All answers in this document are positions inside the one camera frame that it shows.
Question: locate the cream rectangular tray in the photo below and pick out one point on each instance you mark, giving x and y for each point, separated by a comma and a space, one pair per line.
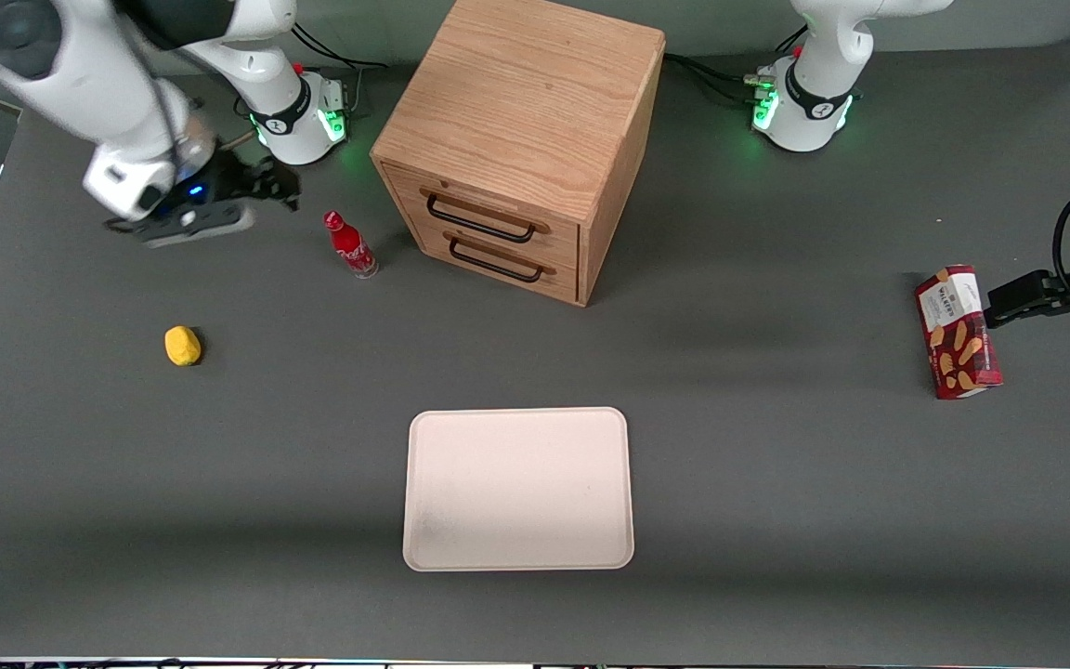
516, 488

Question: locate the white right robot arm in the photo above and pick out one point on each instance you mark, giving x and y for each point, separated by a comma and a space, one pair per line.
80, 84

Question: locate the yellow lemon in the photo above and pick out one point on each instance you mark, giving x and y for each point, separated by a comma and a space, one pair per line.
183, 346

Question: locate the red coke bottle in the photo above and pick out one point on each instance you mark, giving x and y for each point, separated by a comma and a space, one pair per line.
351, 247

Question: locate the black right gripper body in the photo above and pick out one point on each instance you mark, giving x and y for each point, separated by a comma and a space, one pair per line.
236, 178

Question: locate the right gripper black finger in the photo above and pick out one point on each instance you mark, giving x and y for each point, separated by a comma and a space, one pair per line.
288, 190
265, 167

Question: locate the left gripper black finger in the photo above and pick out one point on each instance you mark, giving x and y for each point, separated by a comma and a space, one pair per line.
1018, 295

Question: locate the grey wrist camera bar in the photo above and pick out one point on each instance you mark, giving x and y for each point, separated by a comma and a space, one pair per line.
210, 223

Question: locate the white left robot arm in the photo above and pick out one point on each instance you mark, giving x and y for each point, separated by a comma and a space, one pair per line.
814, 84

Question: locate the red shortbread cookie box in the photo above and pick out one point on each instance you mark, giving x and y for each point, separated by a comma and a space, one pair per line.
958, 334

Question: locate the wooden two-drawer cabinet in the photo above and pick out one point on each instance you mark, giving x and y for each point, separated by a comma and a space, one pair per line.
516, 102

